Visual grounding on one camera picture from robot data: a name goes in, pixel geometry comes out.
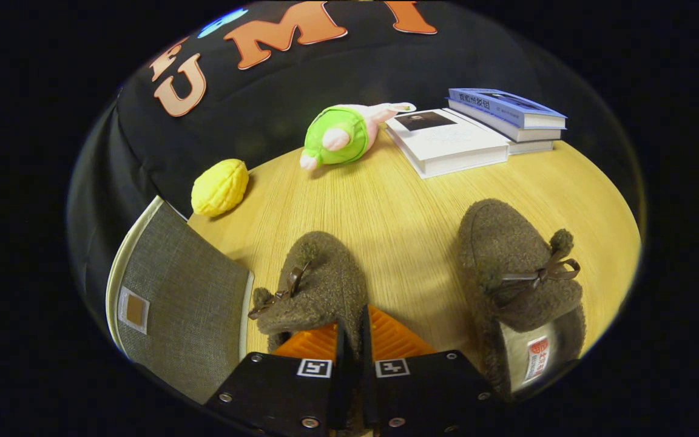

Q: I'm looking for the green and pink plush toy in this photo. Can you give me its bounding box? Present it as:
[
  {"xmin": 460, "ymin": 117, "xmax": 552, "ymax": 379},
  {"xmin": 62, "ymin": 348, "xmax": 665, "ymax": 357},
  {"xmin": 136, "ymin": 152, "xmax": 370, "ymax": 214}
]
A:
[{"xmin": 299, "ymin": 102, "xmax": 417, "ymax": 172}]

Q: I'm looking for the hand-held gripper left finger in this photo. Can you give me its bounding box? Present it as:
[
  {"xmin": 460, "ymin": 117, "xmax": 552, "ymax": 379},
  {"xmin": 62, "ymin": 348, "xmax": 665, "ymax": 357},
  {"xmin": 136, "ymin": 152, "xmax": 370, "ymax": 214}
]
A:
[{"xmin": 204, "ymin": 322, "xmax": 354, "ymax": 435}]

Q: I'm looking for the thin white book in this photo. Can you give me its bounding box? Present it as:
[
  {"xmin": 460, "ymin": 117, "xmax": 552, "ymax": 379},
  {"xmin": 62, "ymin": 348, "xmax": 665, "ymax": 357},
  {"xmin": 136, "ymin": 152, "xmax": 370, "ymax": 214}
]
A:
[{"xmin": 506, "ymin": 140, "xmax": 555, "ymax": 156}]

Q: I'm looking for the grey fabric storage box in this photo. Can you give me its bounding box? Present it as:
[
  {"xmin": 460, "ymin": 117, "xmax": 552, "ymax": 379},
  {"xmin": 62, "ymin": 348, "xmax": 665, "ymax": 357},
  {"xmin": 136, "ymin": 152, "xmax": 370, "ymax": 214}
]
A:
[{"xmin": 106, "ymin": 195, "xmax": 255, "ymax": 405}]

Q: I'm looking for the brown fuzzy shoe with bow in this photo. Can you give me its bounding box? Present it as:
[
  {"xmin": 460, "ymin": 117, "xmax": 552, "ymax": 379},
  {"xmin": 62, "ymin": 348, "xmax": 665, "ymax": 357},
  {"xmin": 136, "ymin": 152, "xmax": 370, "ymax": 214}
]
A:
[
  {"xmin": 248, "ymin": 231, "xmax": 370, "ymax": 360},
  {"xmin": 457, "ymin": 198, "xmax": 587, "ymax": 399}
]

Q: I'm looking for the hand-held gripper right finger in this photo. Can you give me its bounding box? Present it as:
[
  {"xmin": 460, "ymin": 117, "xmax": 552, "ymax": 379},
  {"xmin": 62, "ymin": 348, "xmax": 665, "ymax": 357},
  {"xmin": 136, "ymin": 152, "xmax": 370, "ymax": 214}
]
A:
[{"xmin": 359, "ymin": 305, "xmax": 497, "ymax": 435}]

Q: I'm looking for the yellow plush toy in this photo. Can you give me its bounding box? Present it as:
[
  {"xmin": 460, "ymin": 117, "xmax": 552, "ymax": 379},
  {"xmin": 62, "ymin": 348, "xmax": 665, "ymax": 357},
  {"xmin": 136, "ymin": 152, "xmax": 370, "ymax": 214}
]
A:
[{"xmin": 191, "ymin": 159, "xmax": 250, "ymax": 218}]

